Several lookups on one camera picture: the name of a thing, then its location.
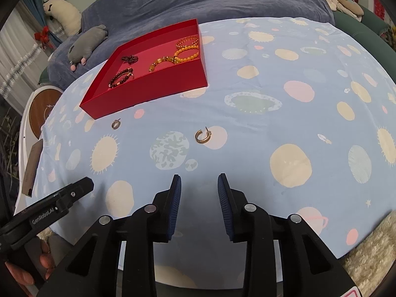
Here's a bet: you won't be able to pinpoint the gold chain bracelet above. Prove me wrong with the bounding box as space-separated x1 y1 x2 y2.
176 36 199 48

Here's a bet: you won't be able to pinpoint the white plush toy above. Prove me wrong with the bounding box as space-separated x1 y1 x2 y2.
42 0 82 36

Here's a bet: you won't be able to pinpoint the white sheer curtain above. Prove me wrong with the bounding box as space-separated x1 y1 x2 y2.
0 0 42 99

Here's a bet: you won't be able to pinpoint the white stand with wooden disc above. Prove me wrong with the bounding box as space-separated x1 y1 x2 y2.
19 85 64 205

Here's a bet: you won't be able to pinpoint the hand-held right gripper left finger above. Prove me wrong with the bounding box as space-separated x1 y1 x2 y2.
37 174 182 297

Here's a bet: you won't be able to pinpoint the red patterned cloth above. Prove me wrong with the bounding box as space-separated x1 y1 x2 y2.
373 0 386 22

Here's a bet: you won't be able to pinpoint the blue curtain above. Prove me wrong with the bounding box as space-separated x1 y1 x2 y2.
22 0 62 50

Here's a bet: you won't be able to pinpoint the person's left hand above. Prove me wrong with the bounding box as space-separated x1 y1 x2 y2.
4 240 57 297

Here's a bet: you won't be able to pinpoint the red ribbon bow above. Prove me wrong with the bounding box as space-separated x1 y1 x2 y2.
33 26 50 50

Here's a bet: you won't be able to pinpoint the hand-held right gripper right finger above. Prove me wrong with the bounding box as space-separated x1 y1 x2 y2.
217 173 364 297

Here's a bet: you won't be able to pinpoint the red cardboard box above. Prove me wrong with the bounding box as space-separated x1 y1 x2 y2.
79 19 208 120

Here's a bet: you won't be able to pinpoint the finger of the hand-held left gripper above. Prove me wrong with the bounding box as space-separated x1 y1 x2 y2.
51 177 95 214

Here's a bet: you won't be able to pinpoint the patterned cushion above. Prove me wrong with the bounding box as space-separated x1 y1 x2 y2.
380 24 396 51

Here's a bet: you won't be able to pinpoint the dried grass stalks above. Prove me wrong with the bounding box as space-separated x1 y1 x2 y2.
0 108 24 180

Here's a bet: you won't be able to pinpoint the orange bead bracelet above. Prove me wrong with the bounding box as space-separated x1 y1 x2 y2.
173 45 199 64

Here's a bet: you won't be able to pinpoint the silver tinsel garland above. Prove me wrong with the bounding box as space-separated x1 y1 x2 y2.
0 45 39 95

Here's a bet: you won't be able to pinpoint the yellow bead bracelet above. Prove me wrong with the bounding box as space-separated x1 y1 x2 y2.
148 55 177 73

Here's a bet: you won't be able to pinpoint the grey plush toy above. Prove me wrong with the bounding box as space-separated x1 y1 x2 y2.
67 25 109 72

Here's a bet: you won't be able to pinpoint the black and gold bead bracelet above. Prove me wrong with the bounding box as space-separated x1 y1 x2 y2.
108 68 135 89

